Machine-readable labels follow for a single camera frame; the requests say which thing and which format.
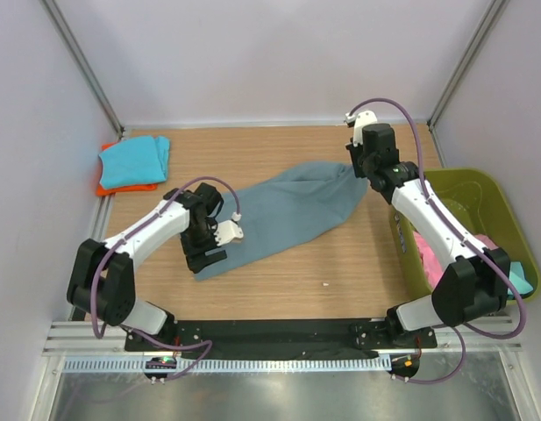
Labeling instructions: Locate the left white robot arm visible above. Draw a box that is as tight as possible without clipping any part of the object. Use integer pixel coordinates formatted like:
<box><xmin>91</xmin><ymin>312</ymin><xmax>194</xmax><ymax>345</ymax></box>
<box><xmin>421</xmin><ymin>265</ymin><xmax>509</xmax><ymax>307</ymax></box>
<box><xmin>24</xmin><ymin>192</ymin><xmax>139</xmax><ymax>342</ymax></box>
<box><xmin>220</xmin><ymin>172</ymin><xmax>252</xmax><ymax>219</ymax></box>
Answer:
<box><xmin>67</xmin><ymin>182</ymin><xmax>226</xmax><ymax>351</ymax></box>

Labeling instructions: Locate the olive green plastic basket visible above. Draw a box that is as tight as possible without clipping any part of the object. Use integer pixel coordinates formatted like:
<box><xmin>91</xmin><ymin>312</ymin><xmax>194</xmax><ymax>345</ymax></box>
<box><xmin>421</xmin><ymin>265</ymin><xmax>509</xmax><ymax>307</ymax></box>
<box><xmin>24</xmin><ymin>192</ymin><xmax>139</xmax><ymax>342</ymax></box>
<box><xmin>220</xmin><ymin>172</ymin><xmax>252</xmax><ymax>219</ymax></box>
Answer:
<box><xmin>389</xmin><ymin>168</ymin><xmax>541</xmax><ymax>302</ymax></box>

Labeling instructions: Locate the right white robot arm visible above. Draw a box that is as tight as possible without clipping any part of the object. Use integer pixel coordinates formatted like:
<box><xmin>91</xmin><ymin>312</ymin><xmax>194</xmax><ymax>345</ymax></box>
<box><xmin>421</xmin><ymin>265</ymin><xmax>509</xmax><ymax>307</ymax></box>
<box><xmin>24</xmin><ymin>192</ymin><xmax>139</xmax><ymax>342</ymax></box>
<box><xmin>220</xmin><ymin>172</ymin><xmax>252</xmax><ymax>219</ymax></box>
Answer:
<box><xmin>346</xmin><ymin>121</ymin><xmax>510</xmax><ymax>347</ymax></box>

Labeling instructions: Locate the pink t shirt in basket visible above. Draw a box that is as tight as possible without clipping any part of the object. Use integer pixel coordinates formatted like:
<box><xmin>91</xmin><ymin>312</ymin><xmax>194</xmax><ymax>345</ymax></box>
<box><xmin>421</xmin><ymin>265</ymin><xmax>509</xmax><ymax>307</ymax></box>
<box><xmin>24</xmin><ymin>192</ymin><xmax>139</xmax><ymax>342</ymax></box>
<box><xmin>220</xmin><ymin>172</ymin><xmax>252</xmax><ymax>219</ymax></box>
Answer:
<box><xmin>410</xmin><ymin>231</ymin><xmax>508</xmax><ymax>292</ymax></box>

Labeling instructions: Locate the aluminium corner post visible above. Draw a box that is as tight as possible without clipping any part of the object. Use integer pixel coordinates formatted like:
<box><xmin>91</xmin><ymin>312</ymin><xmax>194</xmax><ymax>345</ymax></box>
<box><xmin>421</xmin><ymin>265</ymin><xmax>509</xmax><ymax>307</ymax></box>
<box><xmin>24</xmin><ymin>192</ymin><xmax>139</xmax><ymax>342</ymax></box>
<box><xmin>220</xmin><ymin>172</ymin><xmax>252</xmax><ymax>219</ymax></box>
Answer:
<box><xmin>39</xmin><ymin>0</ymin><xmax>125</xmax><ymax>139</ymax></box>
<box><xmin>427</xmin><ymin>0</ymin><xmax>512</xmax><ymax>131</ymax></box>

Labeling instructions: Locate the right aluminium corner post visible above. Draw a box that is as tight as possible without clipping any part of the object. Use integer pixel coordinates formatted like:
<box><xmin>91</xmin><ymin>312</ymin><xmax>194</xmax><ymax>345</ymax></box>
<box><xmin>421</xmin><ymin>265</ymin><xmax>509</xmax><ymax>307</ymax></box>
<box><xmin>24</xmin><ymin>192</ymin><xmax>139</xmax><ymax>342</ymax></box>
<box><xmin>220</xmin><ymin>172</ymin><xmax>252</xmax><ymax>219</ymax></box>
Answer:
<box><xmin>427</xmin><ymin>0</ymin><xmax>512</xmax><ymax>131</ymax></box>

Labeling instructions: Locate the grey blue t shirt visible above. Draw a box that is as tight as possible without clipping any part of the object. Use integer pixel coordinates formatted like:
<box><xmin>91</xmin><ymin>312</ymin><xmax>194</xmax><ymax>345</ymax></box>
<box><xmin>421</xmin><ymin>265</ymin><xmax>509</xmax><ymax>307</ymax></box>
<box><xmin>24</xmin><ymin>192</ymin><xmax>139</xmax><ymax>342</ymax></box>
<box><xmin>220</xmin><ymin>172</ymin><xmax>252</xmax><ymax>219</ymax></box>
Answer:
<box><xmin>195</xmin><ymin>161</ymin><xmax>367</xmax><ymax>281</ymax></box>

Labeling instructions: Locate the turquoise t shirt in basket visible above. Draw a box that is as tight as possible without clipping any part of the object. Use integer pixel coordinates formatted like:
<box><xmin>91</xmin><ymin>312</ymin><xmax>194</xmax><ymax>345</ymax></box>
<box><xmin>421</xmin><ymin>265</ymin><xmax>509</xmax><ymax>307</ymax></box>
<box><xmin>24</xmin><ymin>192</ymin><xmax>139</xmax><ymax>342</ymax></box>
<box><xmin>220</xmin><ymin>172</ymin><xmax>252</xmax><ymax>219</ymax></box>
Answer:
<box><xmin>509</xmin><ymin>261</ymin><xmax>534</xmax><ymax>298</ymax></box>

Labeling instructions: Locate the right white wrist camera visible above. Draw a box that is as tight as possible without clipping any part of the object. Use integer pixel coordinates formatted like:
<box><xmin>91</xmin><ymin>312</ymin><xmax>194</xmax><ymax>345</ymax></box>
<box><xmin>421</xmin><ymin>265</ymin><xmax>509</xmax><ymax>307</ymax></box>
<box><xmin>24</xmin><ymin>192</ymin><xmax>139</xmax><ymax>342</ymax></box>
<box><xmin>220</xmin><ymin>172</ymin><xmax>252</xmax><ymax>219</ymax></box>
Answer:
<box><xmin>345</xmin><ymin>110</ymin><xmax>378</xmax><ymax>146</ymax></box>

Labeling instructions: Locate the left aluminium corner post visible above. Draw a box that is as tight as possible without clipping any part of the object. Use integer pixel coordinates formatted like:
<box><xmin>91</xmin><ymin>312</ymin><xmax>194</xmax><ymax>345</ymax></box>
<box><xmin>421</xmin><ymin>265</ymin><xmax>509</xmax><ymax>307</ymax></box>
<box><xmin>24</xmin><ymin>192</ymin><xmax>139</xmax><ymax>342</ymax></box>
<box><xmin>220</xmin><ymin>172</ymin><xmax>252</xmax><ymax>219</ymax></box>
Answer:
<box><xmin>39</xmin><ymin>0</ymin><xmax>125</xmax><ymax>139</ymax></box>

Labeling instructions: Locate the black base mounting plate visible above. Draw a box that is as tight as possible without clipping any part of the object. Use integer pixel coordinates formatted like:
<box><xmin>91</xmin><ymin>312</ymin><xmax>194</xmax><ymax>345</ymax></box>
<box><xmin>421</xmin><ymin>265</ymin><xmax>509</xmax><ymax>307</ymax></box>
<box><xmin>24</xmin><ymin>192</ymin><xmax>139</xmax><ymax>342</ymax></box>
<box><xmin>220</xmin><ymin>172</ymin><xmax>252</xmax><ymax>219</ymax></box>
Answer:
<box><xmin>125</xmin><ymin>318</ymin><xmax>438</xmax><ymax>376</ymax></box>

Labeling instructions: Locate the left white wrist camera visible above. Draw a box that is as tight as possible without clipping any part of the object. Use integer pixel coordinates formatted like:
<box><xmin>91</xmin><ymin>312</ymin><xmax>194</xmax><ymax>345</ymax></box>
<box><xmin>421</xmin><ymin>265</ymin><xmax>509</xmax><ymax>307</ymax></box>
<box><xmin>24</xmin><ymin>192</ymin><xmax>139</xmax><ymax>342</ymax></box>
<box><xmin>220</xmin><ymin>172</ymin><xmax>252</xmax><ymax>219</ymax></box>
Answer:
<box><xmin>214</xmin><ymin>220</ymin><xmax>244</xmax><ymax>246</ymax></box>

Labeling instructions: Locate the folded turquoise t shirt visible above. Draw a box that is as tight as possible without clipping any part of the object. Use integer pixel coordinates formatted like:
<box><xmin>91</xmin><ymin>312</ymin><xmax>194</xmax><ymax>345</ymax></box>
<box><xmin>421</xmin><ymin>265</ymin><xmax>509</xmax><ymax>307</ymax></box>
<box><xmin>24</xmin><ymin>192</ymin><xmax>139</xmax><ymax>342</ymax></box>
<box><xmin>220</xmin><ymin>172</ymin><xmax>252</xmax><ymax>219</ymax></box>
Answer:
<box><xmin>99</xmin><ymin>135</ymin><xmax>170</xmax><ymax>189</ymax></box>

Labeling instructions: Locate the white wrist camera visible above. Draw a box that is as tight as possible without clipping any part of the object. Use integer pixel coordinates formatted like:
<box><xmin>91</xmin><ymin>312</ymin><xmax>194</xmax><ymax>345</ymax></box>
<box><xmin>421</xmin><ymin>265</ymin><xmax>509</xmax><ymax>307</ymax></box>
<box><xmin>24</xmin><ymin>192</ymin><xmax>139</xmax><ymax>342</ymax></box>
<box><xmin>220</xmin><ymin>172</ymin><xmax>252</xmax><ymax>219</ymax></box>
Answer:
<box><xmin>214</xmin><ymin>220</ymin><xmax>244</xmax><ymax>246</ymax></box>
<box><xmin>345</xmin><ymin>110</ymin><xmax>378</xmax><ymax>146</ymax></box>

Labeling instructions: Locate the folded orange t shirt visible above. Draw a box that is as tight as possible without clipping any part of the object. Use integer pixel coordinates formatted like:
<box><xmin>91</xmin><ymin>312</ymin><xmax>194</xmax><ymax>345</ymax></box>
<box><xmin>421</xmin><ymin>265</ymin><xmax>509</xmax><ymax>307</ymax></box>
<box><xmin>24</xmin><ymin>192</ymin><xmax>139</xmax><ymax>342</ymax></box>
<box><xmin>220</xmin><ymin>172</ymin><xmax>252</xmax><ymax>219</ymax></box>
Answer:
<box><xmin>95</xmin><ymin>141</ymin><xmax>165</xmax><ymax>197</ymax></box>

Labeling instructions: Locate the white slotted cable duct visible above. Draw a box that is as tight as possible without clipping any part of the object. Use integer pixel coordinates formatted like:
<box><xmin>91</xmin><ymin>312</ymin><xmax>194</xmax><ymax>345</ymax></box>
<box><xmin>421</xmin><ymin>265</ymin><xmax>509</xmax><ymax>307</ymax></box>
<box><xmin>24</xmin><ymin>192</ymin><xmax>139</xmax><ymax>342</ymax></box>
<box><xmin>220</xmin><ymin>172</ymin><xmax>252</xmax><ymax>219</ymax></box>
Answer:
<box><xmin>62</xmin><ymin>354</ymin><xmax>391</xmax><ymax>375</ymax></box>

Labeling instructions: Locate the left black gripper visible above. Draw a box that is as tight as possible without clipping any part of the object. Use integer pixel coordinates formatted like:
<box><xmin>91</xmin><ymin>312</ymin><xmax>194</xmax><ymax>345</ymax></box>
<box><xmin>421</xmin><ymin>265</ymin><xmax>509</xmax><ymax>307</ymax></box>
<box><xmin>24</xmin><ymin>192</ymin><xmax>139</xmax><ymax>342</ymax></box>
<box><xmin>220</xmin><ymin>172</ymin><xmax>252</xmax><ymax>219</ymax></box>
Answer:
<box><xmin>181</xmin><ymin>218</ymin><xmax>227</xmax><ymax>273</ymax></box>

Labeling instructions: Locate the aluminium front frame rail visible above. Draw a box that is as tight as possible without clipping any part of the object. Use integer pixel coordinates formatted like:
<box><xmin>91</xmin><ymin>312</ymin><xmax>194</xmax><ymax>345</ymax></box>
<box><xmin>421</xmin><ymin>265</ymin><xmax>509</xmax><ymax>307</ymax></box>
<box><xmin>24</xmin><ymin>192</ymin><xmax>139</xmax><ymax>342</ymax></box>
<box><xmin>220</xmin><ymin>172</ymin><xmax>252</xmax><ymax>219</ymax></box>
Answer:
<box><xmin>43</xmin><ymin>315</ymin><xmax>523</xmax><ymax>355</ymax></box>

